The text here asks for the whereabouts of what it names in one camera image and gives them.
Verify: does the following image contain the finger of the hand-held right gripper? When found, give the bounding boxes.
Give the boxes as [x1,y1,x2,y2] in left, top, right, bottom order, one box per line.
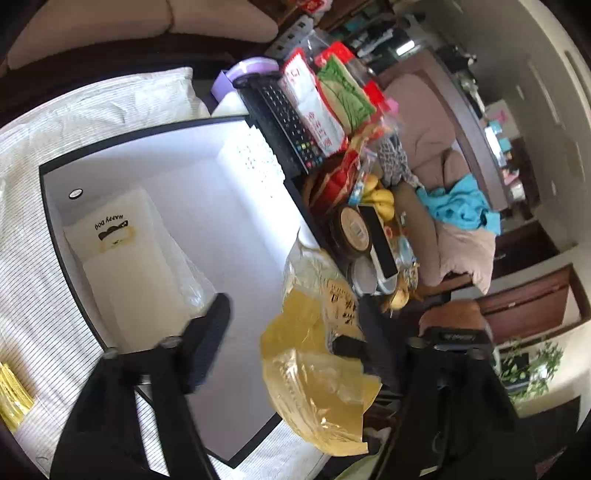
[331,336,368,360]

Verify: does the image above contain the wicker basket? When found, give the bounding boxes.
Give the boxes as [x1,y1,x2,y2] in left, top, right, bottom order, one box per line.
[302,157,421,308]

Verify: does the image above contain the person's right hand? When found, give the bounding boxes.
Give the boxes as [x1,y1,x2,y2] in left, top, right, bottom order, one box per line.
[419,300,494,344]

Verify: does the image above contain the green houseplant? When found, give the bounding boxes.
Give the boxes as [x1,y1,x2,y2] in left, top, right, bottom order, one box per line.
[496,339,566,400]

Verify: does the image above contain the yellow plastic bag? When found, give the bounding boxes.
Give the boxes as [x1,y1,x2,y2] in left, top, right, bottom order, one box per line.
[260,226,384,457]

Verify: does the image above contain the bunch of bananas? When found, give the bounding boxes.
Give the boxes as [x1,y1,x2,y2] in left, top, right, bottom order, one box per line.
[358,174,397,222]

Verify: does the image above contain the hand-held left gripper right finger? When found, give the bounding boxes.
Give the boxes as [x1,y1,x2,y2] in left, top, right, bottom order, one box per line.
[358,295,550,480]

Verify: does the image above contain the grey plastic rack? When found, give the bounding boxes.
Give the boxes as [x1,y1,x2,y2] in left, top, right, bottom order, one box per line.
[265,16,319,58]

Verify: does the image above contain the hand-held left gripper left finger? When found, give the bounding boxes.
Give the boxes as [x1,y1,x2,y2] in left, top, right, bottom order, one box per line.
[50,293,232,480]

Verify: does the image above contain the green snack packet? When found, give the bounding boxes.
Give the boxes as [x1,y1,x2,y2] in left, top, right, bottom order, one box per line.
[315,54,377,132]

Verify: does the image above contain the white dog print plastic bag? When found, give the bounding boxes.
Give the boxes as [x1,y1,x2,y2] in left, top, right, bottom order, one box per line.
[63,187,218,356]

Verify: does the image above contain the black phone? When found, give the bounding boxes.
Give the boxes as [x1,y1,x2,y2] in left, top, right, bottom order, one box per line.
[358,205,399,280]

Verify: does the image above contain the yellow pear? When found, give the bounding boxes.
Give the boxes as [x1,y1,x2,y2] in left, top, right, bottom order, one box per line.
[383,277,414,312]

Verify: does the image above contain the brown sofa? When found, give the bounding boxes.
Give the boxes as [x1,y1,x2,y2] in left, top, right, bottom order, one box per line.
[0,0,280,72]

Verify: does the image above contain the white striped table cloth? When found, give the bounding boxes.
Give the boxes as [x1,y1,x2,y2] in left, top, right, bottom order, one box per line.
[0,67,333,480]

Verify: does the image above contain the brown wooden door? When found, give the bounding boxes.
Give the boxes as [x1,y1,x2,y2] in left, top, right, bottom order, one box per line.
[475,265,580,333]

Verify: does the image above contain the teal cloth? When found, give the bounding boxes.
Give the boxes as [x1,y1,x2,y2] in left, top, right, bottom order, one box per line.
[417,174,502,235]

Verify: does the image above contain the white perforated sheet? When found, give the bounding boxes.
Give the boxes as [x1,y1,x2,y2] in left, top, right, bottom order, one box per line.
[217,124,287,183]

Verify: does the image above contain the red and white packet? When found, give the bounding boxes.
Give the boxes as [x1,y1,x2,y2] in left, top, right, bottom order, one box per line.
[281,48,349,158]

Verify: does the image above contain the black and white patterned bag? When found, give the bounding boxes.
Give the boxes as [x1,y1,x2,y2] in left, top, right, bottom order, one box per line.
[376,136,419,185]

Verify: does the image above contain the yellow foil packet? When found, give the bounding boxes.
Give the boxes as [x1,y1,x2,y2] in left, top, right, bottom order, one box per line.
[0,362,35,432]

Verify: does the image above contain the black remote keyboard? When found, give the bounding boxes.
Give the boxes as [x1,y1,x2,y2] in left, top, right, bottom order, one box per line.
[232,74,326,175]

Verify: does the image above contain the purple container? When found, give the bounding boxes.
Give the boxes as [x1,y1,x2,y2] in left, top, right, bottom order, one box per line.
[210,58,282,112]

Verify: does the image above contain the glass jar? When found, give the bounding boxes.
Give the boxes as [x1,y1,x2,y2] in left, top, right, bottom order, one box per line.
[348,258,393,296]

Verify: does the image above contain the black box with white inside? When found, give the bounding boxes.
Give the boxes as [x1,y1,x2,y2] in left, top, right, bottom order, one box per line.
[39,115,370,469]

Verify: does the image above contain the beige armchair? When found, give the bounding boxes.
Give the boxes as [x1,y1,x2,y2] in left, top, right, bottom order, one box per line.
[383,46,497,296]

